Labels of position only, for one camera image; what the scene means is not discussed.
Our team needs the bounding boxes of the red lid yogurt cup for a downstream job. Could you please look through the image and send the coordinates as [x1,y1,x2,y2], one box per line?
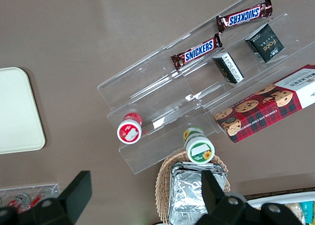
[116,112,144,145]

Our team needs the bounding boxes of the clear bag of crackers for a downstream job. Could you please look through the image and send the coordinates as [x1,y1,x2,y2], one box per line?
[282,202,302,221]

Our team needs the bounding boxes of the clear acrylic bottle rack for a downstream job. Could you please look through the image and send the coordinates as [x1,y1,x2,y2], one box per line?
[0,182,61,215]

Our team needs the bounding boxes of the green lid yogurt cup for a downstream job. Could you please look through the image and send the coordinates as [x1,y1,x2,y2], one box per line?
[182,127,216,165]

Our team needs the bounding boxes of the clear acrylic step riser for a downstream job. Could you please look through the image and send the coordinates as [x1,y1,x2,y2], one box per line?
[164,0,315,137]
[96,46,219,175]

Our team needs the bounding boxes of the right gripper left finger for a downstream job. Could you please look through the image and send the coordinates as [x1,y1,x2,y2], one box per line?
[19,170,93,225]

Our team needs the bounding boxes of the red cola bottle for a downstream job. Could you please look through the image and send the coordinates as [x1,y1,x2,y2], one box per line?
[6,192,32,211]
[29,193,47,208]

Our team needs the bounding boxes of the beige plastic tray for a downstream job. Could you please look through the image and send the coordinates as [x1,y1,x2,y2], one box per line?
[0,66,46,155]

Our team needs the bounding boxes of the brown Snickers bar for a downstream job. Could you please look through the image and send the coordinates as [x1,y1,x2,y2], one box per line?
[170,32,223,71]
[216,0,274,34]

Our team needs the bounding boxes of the light oval wicker basket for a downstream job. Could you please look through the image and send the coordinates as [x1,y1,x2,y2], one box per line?
[155,149,232,225]

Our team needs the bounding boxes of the black box with gold print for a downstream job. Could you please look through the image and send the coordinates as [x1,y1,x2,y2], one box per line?
[245,22,286,64]

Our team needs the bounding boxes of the red tartan cookie box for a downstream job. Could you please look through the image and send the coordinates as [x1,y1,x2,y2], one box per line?
[213,63,315,144]

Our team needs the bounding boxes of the stacked aluminium foil containers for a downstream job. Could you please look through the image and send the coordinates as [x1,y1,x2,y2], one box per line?
[168,161,227,225]

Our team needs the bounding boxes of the black box with white side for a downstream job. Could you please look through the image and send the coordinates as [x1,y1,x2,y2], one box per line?
[212,51,245,85]

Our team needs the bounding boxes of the white rectangular snack bin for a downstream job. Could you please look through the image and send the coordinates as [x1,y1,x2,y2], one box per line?
[242,186,315,225]

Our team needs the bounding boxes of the teal snack packet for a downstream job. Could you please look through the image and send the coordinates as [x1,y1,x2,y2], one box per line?
[300,201,315,225]

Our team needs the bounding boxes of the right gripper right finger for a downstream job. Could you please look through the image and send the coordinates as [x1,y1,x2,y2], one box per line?
[200,170,247,225]

